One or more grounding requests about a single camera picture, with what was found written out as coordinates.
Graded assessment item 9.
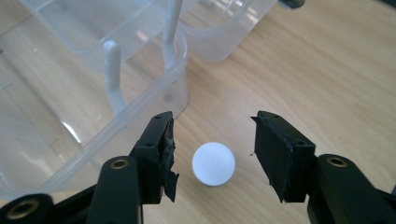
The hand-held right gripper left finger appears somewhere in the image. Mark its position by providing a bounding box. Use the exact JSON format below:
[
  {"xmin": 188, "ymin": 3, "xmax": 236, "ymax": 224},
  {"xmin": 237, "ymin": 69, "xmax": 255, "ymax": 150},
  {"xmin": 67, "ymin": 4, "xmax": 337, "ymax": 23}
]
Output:
[{"xmin": 129, "ymin": 110, "xmax": 180, "ymax": 205}]

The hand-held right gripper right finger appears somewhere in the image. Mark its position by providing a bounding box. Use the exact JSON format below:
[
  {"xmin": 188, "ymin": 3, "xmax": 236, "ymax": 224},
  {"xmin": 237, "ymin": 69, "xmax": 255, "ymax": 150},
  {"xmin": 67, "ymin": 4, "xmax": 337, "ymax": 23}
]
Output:
[{"xmin": 250, "ymin": 109, "xmax": 319, "ymax": 203}]

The small white-capped bottle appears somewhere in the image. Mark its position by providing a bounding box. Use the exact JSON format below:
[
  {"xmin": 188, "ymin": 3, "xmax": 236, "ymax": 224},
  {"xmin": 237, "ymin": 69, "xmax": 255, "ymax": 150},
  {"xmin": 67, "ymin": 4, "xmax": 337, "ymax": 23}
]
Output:
[{"xmin": 191, "ymin": 141, "xmax": 237, "ymax": 188}]

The clear plastic storage box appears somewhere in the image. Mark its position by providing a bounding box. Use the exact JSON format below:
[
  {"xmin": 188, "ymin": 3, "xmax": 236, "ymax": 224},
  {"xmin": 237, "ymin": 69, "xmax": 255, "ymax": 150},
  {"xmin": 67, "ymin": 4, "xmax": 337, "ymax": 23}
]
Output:
[{"xmin": 0, "ymin": 0, "xmax": 278, "ymax": 201}]

